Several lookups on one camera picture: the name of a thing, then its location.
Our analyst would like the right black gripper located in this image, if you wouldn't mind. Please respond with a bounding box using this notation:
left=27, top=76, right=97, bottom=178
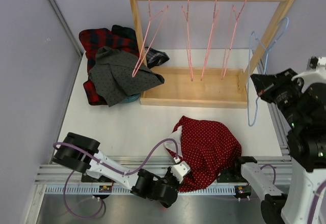
left=252, top=68, right=306, bottom=127

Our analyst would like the blue wire hanger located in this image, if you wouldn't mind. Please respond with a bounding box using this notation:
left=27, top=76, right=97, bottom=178
left=247, top=16, right=290, bottom=127

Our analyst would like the red polka dot skirt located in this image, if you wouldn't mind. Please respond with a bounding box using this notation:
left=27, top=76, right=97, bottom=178
left=164, top=116, right=242, bottom=192

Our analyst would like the pink wire hanger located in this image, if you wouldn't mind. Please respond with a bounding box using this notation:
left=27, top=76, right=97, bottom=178
left=221, top=0, right=248, bottom=79

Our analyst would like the pink hanger of grey skirt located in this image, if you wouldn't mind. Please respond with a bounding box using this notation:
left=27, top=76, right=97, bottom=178
left=201, top=0, right=221, bottom=81

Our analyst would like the pink hanger pair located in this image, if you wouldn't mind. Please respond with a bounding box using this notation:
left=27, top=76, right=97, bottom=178
left=181, top=0, right=194, bottom=81

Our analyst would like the navy white plaid skirt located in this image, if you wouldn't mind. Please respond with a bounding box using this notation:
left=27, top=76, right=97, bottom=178
left=145, top=46, right=170, bottom=69

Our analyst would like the pink hanger of green skirt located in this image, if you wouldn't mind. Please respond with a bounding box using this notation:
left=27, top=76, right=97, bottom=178
left=131, top=0, right=169, bottom=77

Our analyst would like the grey dotted skirt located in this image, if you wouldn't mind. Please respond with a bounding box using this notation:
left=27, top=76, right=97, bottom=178
left=89, top=46, right=165, bottom=107

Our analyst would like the red plaid skirt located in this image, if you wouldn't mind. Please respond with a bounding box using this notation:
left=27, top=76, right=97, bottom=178
left=78, top=27, right=142, bottom=106

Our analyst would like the green plaid skirt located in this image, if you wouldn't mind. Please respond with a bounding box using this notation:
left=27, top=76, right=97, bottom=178
left=111, top=24, right=137, bottom=42

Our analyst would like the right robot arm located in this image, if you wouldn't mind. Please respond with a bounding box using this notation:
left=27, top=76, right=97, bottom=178
left=231, top=69, right=325, bottom=223

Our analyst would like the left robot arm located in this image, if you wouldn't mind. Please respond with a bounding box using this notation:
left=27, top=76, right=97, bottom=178
left=52, top=132, right=191, bottom=208

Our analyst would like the wooden clothes rack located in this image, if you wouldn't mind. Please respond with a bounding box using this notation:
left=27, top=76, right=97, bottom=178
left=130, top=0, right=294, bottom=108

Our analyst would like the blue plastic basin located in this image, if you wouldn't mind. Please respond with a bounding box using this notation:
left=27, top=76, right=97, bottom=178
left=120, top=93, right=141, bottom=104

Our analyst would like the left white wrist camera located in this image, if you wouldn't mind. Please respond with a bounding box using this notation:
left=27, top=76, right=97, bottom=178
left=171, top=160, right=191, bottom=184

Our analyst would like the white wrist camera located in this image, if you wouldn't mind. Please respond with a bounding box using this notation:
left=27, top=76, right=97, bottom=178
left=171, top=160, right=191, bottom=184
left=291, top=57, right=325, bottom=85

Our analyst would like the aluminium rail base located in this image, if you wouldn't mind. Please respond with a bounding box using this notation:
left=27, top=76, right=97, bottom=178
left=34, top=55, right=311, bottom=195

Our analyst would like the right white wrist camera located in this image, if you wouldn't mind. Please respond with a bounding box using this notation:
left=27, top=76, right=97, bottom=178
left=291, top=57, right=325, bottom=85

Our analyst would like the right black mount plate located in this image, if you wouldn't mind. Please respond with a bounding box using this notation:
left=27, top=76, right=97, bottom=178
left=216, top=166, right=246, bottom=183

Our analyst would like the black mount plate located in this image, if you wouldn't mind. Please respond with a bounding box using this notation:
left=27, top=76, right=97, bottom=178
left=85, top=167, right=123, bottom=183
left=216, top=166, right=246, bottom=183

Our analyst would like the left black mount plate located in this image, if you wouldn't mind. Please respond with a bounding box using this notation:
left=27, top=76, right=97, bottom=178
left=85, top=167, right=123, bottom=183

